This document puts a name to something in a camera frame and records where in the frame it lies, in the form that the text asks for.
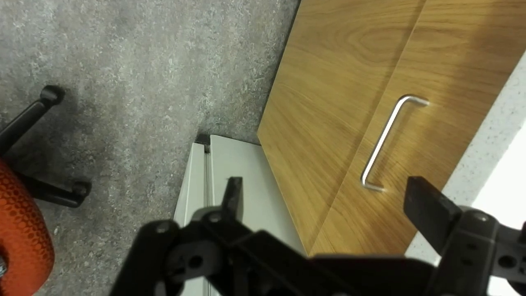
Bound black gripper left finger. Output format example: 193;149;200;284
111;174;310;296

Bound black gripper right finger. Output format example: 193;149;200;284
405;174;526;296

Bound silver drawer handle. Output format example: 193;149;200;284
359;94;433;194

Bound wooden front drawer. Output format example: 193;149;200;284
310;0;526;260

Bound wooden base cabinet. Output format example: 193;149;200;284
256;0;428;256

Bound orange mesh office chair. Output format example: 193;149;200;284
0;84;95;296

